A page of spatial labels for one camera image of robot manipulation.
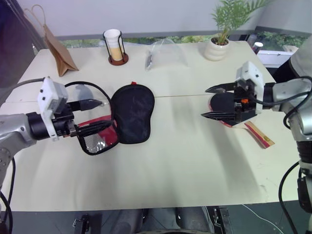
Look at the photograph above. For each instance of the clear plastic bag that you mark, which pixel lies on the clear plastic bag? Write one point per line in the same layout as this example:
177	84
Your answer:
168	54

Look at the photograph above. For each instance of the grey rounded cover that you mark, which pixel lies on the grey rounded cover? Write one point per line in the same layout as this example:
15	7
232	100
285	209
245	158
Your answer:
303	58

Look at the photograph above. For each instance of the black table clamp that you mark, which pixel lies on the black table clamp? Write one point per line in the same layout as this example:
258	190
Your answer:
81	223
220	218

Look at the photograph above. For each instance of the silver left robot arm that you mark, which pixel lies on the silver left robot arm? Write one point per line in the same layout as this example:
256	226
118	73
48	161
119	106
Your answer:
14	131

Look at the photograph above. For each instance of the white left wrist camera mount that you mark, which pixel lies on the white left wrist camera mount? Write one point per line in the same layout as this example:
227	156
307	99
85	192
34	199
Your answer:
48	97

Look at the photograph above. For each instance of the white and yellow cup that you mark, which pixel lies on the white and yellow cup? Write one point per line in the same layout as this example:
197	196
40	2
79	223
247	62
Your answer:
112	40

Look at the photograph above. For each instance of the cup in black holder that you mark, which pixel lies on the cup in black holder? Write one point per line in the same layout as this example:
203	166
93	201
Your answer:
119	62

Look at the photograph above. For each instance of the green plant in white pot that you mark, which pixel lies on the green plant in white pot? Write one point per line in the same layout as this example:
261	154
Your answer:
217	50

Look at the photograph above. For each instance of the brown paper bag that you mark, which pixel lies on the brown paper bag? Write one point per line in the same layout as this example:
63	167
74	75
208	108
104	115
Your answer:
58	53

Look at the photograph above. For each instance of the black and red paddle case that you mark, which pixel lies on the black and red paddle case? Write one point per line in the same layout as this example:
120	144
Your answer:
132	114

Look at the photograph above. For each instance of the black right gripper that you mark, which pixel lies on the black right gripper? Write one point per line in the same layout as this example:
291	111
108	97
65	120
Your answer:
243	107

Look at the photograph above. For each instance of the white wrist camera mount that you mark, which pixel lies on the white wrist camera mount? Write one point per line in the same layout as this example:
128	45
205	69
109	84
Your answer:
251	73
48	97

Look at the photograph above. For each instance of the white box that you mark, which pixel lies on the white box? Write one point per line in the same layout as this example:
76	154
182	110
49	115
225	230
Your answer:
275	57

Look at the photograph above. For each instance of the dark bottle with white cap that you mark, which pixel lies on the dark bottle with white cap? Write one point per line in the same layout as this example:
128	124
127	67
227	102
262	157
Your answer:
257	47

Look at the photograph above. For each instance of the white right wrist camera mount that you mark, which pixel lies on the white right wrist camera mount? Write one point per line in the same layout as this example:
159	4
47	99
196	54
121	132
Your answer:
251	73

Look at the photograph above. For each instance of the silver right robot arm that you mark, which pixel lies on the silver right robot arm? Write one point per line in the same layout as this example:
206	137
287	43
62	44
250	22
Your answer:
285	90

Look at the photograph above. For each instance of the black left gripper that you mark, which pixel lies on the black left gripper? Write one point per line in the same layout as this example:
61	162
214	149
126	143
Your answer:
64	122

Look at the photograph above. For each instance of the dark grey rounded shape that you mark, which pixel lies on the dark grey rounded shape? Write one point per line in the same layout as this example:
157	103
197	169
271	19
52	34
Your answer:
192	219

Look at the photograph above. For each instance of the red table tennis paddle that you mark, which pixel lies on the red table tennis paddle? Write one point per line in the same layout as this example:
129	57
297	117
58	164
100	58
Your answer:
221	103

